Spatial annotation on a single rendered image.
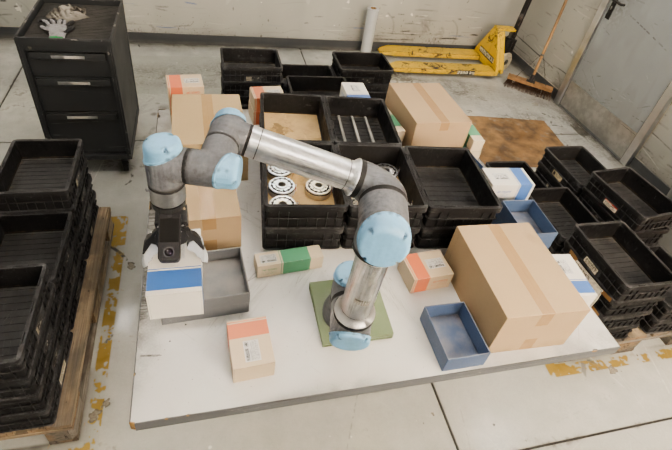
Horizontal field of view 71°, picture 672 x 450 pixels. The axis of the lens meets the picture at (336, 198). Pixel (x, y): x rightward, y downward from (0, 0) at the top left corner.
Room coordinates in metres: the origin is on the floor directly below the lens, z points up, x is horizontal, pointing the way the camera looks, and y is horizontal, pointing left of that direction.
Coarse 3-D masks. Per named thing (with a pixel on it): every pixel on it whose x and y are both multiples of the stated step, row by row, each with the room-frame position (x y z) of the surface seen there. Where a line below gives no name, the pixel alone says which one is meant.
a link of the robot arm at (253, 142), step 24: (216, 120) 0.87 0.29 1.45; (240, 120) 0.90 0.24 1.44; (240, 144) 0.85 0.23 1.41; (264, 144) 0.86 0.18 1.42; (288, 144) 0.88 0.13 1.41; (288, 168) 0.86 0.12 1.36; (312, 168) 0.86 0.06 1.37; (336, 168) 0.88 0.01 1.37; (360, 168) 0.89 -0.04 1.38; (360, 192) 0.86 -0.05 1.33
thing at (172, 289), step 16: (192, 256) 0.74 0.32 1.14; (160, 272) 0.68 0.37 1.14; (176, 272) 0.69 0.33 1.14; (192, 272) 0.69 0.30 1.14; (160, 288) 0.64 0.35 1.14; (176, 288) 0.64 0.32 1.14; (192, 288) 0.65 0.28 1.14; (160, 304) 0.62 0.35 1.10; (176, 304) 0.63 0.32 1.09; (192, 304) 0.64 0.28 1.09
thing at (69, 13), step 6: (60, 6) 2.59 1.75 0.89; (66, 6) 2.60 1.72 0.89; (78, 6) 2.66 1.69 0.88; (54, 12) 2.51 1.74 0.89; (60, 12) 2.53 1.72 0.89; (66, 12) 2.55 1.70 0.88; (72, 12) 2.56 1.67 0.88; (78, 12) 2.57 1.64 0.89; (84, 12) 2.61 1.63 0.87; (54, 18) 2.46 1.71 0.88; (60, 18) 2.46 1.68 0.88; (66, 18) 2.48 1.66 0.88; (72, 18) 2.50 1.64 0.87; (78, 18) 2.52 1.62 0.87; (84, 18) 2.55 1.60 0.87
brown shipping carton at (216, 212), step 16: (192, 192) 1.27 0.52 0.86; (208, 192) 1.28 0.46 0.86; (224, 192) 1.30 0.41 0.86; (192, 208) 1.19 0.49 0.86; (208, 208) 1.20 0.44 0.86; (224, 208) 1.21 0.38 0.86; (192, 224) 1.13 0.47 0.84; (208, 224) 1.15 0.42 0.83; (224, 224) 1.17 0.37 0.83; (240, 224) 1.19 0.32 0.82; (208, 240) 1.15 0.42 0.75; (224, 240) 1.17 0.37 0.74; (240, 240) 1.19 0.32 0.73
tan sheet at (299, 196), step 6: (294, 174) 1.52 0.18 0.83; (294, 180) 1.48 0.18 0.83; (300, 180) 1.48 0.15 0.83; (306, 180) 1.49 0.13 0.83; (300, 186) 1.45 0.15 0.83; (300, 192) 1.41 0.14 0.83; (270, 198) 1.34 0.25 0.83; (294, 198) 1.37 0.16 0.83; (300, 198) 1.38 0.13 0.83; (306, 198) 1.38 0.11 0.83; (330, 198) 1.41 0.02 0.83; (324, 204) 1.37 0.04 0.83; (330, 204) 1.37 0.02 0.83
